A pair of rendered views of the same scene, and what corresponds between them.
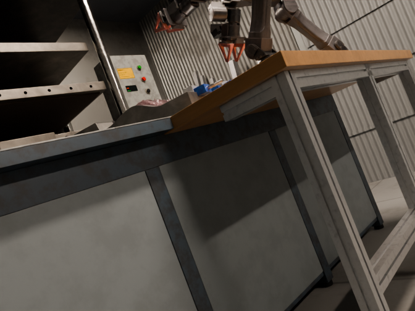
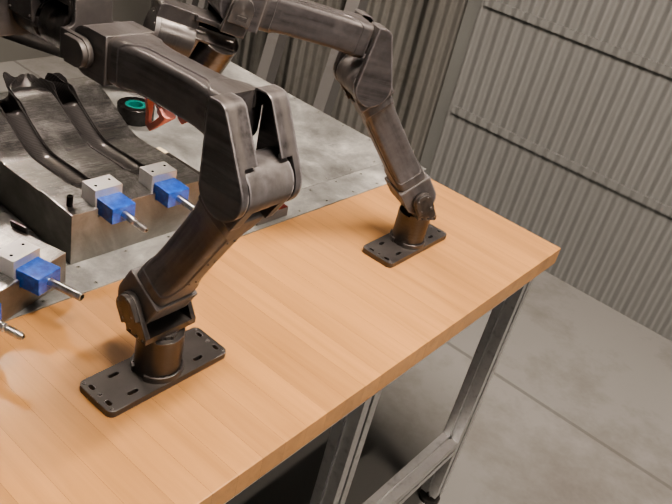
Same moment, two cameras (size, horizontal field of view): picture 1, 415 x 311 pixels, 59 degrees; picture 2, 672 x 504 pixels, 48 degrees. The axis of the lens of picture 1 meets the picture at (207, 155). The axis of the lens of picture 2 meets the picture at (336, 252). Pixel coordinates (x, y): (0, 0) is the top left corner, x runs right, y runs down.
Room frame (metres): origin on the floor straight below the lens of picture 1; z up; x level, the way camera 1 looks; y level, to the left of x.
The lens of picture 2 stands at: (0.37, -0.35, 1.52)
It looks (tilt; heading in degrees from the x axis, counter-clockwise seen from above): 31 degrees down; 350
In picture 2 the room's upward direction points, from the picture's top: 14 degrees clockwise
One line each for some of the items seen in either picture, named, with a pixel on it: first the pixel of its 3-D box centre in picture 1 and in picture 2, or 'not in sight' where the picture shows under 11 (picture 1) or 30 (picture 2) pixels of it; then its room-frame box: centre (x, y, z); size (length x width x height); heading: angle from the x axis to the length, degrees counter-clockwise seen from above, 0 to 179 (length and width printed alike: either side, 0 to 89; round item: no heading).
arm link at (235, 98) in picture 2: not in sight; (178, 112); (1.16, -0.28, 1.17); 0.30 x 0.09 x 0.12; 47
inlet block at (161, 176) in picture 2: not in sight; (174, 195); (1.48, -0.27, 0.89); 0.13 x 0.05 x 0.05; 45
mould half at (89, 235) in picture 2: not in sight; (58, 144); (1.64, -0.04, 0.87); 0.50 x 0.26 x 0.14; 45
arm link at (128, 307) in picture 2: (262, 52); (156, 308); (1.16, -0.28, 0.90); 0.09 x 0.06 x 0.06; 137
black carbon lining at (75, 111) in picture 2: not in sight; (58, 123); (1.62, -0.05, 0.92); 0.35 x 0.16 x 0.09; 45
